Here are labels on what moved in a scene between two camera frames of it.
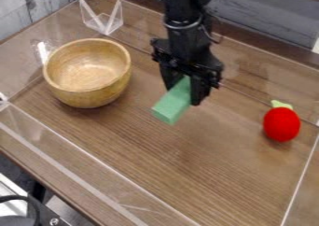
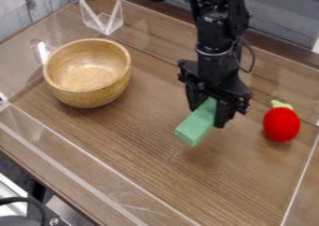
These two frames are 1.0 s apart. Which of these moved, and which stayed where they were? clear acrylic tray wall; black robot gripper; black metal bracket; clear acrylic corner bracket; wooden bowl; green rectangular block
Moved: black robot gripper; green rectangular block
Stayed: black metal bracket; wooden bowl; clear acrylic corner bracket; clear acrylic tray wall
